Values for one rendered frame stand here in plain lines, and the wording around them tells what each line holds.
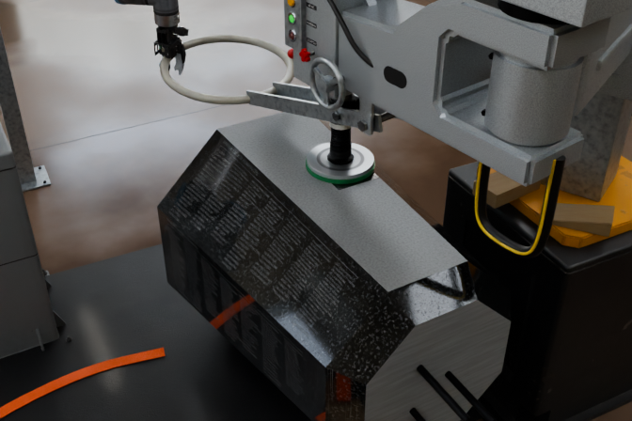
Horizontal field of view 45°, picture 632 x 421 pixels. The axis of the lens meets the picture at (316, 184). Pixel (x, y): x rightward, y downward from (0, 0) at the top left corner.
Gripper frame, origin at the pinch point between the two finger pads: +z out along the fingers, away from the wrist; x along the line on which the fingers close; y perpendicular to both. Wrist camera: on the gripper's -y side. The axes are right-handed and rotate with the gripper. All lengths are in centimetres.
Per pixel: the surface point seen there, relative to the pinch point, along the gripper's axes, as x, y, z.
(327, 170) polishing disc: 78, 43, -3
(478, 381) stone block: 136, 74, 33
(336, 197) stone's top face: 84, 52, -2
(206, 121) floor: -49, -109, 99
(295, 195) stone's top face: 72, 56, -1
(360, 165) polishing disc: 86, 37, -4
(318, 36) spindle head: 73, 43, -48
